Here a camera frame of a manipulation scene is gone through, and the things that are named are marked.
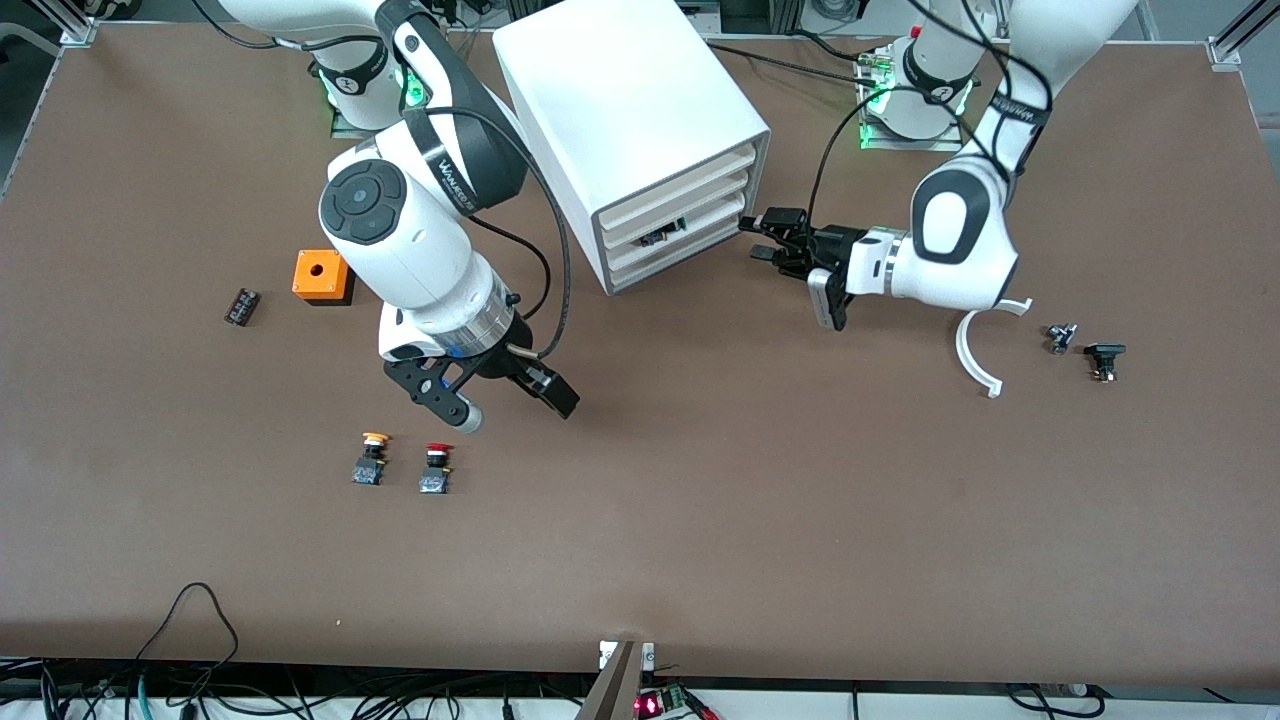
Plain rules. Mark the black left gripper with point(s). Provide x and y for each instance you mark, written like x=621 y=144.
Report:
x=829 y=246

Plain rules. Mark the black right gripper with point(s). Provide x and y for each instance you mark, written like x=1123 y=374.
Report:
x=502 y=361

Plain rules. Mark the green push button switch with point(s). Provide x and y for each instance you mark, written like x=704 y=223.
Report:
x=662 y=235

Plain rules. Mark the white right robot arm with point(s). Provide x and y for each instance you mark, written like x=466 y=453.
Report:
x=420 y=250

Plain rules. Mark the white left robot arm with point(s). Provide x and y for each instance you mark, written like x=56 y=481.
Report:
x=960 y=240

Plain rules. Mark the white curved plastic arc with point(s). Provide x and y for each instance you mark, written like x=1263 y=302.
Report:
x=963 y=350

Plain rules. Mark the orange box with hole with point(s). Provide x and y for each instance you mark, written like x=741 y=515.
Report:
x=320 y=275

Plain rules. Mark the small black terminal block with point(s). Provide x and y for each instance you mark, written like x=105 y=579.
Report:
x=242 y=307

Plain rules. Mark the circuit board with red LED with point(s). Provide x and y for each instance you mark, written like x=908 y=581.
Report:
x=655 y=703

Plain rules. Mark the red push button switch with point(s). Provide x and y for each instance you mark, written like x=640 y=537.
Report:
x=435 y=470

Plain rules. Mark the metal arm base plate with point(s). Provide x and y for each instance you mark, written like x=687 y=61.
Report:
x=436 y=80
x=910 y=146

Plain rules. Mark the yellow push button switch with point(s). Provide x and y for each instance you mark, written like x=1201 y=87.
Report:
x=370 y=460

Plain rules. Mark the white post mount bracket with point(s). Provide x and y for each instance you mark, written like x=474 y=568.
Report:
x=650 y=655

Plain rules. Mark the small grey switch part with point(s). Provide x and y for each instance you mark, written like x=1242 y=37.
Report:
x=1060 y=338

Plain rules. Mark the grey aluminium camera post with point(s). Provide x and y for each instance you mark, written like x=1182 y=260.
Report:
x=612 y=690

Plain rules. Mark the black switch component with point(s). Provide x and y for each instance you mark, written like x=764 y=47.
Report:
x=1104 y=355

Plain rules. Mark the aluminium frame profile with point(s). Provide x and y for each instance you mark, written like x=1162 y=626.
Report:
x=78 y=30
x=1230 y=45

